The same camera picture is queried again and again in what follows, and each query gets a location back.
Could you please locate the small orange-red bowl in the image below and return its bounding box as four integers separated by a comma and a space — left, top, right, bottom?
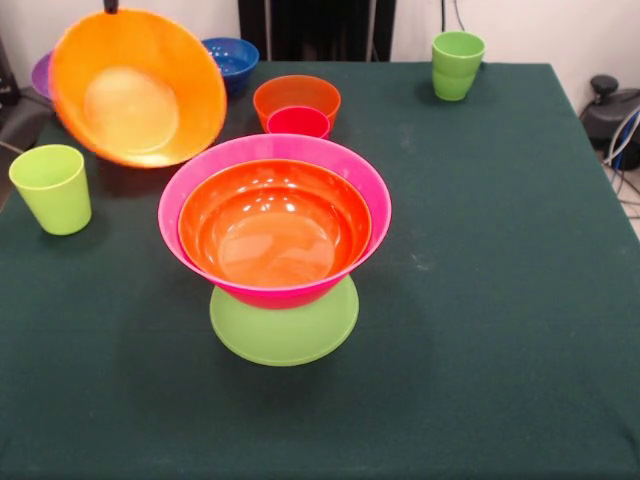
252, 74, 343, 134

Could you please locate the dark green tablecloth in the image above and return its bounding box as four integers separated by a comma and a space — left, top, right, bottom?
0, 58, 640, 480

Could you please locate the lime yellow cup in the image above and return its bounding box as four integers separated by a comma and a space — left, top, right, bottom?
8, 144, 93, 237

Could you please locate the blue bowl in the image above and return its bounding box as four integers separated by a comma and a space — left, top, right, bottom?
200, 37, 261, 99

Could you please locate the green cup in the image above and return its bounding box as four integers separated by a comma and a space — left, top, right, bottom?
431, 30, 487, 103

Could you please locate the magenta red cup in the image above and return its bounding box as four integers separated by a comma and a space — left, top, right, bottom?
266, 105, 332, 140

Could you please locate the wide orange-red bowl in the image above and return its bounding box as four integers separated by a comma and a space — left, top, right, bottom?
177, 158, 374, 290

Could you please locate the pink bowl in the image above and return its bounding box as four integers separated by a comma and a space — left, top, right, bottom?
158, 133, 393, 311

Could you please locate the black wall cable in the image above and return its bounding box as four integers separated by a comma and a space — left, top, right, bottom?
437, 0, 467, 36

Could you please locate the large yellow-orange bowl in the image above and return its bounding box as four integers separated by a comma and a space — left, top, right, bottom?
48, 8, 229, 170

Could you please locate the green bowl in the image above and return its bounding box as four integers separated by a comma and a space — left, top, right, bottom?
209, 275, 361, 368

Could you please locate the purple bowl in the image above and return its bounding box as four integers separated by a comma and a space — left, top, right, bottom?
30, 49, 56, 101

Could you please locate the tangle of floor cables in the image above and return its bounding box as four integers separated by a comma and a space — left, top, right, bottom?
602, 107, 640, 221

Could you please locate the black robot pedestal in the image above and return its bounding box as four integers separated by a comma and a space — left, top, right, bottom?
237, 0, 396, 62

